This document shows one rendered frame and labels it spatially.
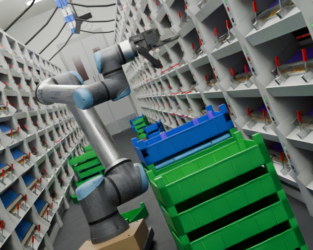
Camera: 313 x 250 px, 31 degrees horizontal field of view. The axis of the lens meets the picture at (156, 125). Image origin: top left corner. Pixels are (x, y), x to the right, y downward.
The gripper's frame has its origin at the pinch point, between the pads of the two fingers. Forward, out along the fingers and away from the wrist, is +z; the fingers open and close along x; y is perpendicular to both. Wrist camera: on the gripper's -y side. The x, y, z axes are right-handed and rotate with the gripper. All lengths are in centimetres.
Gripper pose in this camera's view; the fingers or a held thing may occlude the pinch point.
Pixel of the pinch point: (178, 37)
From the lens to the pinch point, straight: 244.4
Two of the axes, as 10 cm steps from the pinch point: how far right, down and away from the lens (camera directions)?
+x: -0.8, -0.4, 10.0
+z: 9.3, -3.6, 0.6
